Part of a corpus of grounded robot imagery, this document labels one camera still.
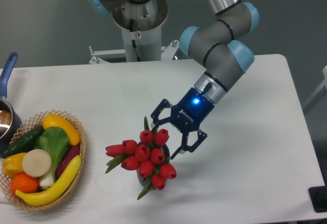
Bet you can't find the orange fruit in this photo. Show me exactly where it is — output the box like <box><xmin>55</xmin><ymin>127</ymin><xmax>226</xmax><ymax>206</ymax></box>
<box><xmin>10</xmin><ymin>173</ymin><xmax>39</xmax><ymax>196</ymax></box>

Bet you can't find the black device at edge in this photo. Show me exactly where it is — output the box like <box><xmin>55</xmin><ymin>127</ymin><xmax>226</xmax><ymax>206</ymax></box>
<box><xmin>308</xmin><ymin>186</ymin><xmax>326</xmax><ymax>213</ymax></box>

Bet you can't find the beige round disc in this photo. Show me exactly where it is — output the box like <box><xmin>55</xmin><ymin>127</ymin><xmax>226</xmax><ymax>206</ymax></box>
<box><xmin>22</xmin><ymin>149</ymin><xmax>52</xmax><ymax>177</ymax></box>

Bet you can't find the red tulip bouquet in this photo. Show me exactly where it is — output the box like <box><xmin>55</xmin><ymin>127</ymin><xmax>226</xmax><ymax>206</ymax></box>
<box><xmin>105</xmin><ymin>117</ymin><xmax>169</xmax><ymax>199</ymax></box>

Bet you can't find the green bok choy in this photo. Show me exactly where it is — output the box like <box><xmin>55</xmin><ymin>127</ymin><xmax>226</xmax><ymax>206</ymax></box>
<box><xmin>34</xmin><ymin>127</ymin><xmax>69</xmax><ymax>190</ymax></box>

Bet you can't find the woven wicker basket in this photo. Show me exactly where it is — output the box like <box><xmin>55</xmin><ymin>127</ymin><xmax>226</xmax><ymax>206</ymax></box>
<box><xmin>1</xmin><ymin>110</ymin><xmax>86</xmax><ymax>211</ymax></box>

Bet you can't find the white frame at right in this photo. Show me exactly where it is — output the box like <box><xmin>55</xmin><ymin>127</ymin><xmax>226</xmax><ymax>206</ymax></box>
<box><xmin>302</xmin><ymin>66</ymin><xmax>326</xmax><ymax>115</ymax></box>

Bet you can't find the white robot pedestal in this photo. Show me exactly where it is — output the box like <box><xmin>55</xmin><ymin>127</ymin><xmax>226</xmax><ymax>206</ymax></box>
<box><xmin>89</xmin><ymin>0</ymin><xmax>179</xmax><ymax>64</ymax></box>

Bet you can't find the yellow banana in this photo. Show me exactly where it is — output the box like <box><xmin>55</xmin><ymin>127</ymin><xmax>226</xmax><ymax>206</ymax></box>
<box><xmin>15</xmin><ymin>155</ymin><xmax>82</xmax><ymax>207</ymax></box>

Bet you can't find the dark grey ribbed vase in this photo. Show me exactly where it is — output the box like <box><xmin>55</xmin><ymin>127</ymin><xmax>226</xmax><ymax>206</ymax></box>
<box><xmin>137</xmin><ymin>145</ymin><xmax>177</xmax><ymax>193</ymax></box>

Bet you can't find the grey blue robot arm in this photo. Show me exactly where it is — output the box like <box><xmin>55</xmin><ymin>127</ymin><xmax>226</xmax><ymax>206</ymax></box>
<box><xmin>88</xmin><ymin>0</ymin><xmax>259</xmax><ymax>153</ymax></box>

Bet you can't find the yellow bell pepper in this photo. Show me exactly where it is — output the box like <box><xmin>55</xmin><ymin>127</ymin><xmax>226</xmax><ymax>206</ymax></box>
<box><xmin>2</xmin><ymin>152</ymin><xmax>27</xmax><ymax>178</ymax></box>

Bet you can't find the green cucumber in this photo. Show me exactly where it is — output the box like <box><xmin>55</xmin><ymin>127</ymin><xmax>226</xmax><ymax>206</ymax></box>
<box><xmin>1</xmin><ymin>125</ymin><xmax>44</xmax><ymax>159</ymax></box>

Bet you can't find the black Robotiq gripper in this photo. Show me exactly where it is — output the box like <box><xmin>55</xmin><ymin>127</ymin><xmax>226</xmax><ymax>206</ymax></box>
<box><xmin>150</xmin><ymin>86</ymin><xmax>216</xmax><ymax>160</ymax></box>

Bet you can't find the purple sweet potato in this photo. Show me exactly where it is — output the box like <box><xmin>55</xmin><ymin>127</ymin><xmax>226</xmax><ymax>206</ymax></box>
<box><xmin>56</xmin><ymin>145</ymin><xmax>80</xmax><ymax>179</ymax></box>

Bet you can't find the blue handled saucepan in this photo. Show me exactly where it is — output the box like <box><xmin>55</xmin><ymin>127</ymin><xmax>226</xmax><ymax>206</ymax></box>
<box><xmin>1</xmin><ymin>52</ymin><xmax>21</xmax><ymax>153</ymax></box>

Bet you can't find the yellow squash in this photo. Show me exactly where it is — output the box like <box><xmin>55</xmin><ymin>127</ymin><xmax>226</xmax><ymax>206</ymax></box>
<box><xmin>42</xmin><ymin>114</ymin><xmax>80</xmax><ymax>146</ymax></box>

